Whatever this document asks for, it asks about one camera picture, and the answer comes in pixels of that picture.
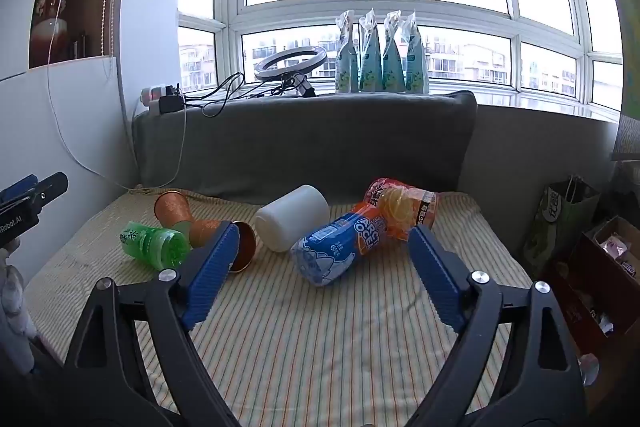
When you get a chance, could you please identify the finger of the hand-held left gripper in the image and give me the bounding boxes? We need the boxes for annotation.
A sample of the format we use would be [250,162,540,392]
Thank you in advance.
[0,172,69,222]

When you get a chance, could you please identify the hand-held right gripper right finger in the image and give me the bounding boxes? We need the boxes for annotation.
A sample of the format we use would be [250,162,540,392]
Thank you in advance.
[402,225,587,427]

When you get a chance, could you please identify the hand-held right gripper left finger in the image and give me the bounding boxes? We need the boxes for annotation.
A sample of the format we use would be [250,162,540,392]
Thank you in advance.
[62,221,244,427]

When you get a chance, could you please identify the white cup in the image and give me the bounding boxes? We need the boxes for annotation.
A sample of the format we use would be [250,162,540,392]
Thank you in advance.
[254,185,331,253]

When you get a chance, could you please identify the person's left forearm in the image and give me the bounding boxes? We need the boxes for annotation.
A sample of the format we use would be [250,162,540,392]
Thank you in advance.
[0,263,39,375]

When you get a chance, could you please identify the orange paper cup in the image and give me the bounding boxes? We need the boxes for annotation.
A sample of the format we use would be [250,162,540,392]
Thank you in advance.
[153,190,196,240]
[189,219,258,274]

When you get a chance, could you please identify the green plastic bottle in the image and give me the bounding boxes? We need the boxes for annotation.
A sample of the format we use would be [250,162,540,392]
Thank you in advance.
[120,220,193,272]

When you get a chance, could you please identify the white board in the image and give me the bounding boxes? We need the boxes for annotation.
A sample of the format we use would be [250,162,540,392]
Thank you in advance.
[0,56,140,280]

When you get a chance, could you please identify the blue label drink bottle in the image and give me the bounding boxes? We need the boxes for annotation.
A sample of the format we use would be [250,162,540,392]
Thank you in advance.
[290,202,389,288]

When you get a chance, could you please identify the striped blanket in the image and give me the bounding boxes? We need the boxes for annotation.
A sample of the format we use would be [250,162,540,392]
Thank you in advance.
[22,188,537,427]

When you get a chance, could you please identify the green paper bag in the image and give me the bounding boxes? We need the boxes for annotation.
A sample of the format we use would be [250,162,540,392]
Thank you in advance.
[522,176,601,279]

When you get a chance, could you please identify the white power strip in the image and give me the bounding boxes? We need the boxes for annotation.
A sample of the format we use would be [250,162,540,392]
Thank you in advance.
[141,84,184,116]

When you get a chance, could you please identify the cardboard box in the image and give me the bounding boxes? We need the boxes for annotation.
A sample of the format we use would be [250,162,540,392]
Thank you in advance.
[542,215,640,414]

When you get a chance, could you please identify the red vase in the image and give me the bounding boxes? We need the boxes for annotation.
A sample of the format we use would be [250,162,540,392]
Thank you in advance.
[30,0,69,64]

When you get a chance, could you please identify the black power adapter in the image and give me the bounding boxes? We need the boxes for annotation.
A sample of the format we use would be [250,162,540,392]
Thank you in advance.
[158,93,186,114]

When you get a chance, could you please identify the grey cushion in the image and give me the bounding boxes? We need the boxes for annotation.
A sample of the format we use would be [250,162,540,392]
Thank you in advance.
[132,90,479,206]

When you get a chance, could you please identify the pink packet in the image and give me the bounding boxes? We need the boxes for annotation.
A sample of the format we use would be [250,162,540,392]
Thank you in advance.
[601,236,630,264]

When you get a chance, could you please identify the teal white standing pouch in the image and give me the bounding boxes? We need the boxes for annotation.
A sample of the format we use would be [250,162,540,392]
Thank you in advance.
[382,10,407,94]
[400,10,431,96]
[358,8,385,94]
[334,10,360,94]

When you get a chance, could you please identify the white cable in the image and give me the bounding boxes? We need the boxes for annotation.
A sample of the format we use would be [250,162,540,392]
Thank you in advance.
[46,0,151,196]

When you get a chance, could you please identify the black cables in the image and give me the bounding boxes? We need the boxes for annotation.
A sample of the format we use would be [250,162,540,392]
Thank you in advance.
[182,72,302,118]

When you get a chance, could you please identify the ring light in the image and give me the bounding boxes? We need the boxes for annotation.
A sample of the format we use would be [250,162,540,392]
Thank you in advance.
[254,45,329,98]

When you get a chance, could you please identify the white window frame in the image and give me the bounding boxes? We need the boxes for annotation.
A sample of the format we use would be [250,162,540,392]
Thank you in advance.
[177,0,624,124]

